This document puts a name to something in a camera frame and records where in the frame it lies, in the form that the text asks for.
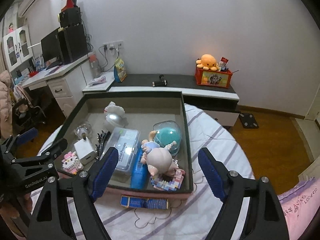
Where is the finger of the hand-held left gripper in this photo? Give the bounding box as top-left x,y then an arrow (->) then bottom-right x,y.
0,127 -> 38,160
37,138 -> 68,159

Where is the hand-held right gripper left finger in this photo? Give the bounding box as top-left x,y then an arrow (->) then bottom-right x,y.
30,147 -> 119,240

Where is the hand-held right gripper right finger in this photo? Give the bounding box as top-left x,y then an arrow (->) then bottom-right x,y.
197,147 -> 290,240

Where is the pink white block figure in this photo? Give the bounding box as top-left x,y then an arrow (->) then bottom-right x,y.
61,151 -> 83,174

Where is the white charger box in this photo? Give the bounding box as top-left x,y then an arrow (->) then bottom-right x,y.
74,137 -> 97,165

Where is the blue packet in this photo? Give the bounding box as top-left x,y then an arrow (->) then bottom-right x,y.
131,152 -> 150,189

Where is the clear dental floss box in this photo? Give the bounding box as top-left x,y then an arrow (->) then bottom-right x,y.
110,127 -> 140,173

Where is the clear plastic bottle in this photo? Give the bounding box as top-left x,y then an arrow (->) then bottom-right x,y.
74,122 -> 93,140

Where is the pastel building block figure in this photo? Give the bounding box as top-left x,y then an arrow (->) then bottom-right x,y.
150,166 -> 186,192

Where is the blue printed carton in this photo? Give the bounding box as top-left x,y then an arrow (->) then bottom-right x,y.
120,195 -> 169,209

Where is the baby doll figurine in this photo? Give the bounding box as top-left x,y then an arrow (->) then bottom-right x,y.
140,130 -> 179,177

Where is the white figurine with silver ball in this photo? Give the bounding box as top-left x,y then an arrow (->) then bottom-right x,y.
104,101 -> 126,130

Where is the teal ball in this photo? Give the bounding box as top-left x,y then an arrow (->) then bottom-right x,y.
153,121 -> 181,155

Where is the person's left hand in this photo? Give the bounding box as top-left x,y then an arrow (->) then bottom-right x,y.
14,193 -> 35,221

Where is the black office chair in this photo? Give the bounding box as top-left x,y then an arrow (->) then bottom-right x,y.
11,85 -> 47,130

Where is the pink padded jacket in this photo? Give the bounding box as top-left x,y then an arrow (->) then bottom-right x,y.
0,70 -> 13,139

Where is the light pink garment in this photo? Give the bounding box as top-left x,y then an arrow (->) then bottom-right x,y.
14,85 -> 32,113

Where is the white desk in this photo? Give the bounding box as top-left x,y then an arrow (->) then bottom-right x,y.
21,57 -> 97,118

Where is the black bathroom scale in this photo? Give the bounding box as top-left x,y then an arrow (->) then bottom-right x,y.
238,112 -> 259,129

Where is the white nightstand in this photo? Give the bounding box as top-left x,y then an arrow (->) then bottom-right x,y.
82,71 -> 115,94

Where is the pink printed packet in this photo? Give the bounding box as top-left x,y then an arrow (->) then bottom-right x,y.
89,75 -> 108,87

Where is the white glass-door cabinet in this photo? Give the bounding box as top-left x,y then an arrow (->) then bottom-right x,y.
3,25 -> 33,72

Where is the orange-capped water bottle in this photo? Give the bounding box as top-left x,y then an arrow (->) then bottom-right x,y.
89,54 -> 100,78

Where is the pink embroidered pillow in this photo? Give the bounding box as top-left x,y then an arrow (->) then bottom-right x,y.
277,177 -> 320,240

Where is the black computer monitor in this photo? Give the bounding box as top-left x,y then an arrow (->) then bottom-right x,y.
41,28 -> 63,68

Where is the orange printed storage crate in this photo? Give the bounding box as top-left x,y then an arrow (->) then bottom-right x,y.
195,66 -> 234,88

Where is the black white low cabinet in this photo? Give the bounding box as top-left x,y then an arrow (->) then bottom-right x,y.
109,74 -> 240,128

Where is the yellow blue snack bag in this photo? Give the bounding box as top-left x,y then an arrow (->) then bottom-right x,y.
114,58 -> 127,82

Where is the black computer tower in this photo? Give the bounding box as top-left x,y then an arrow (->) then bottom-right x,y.
58,25 -> 89,65

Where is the black handheld device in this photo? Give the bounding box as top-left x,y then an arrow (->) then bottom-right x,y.
152,74 -> 168,87

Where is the orange octopus plush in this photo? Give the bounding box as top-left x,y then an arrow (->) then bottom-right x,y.
196,54 -> 220,71

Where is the black speaker box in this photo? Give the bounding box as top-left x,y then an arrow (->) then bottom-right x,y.
59,7 -> 82,28

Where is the white air conditioner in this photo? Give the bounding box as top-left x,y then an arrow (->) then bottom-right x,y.
17,0 -> 42,17

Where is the red paper bag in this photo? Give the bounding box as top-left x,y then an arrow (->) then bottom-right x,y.
61,0 -> 77,12

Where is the black power cable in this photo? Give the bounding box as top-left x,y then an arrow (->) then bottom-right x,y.
99,44 -> 120,72

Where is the white wall outlet strip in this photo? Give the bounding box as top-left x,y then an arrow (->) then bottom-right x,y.
101,40 -> 124,49

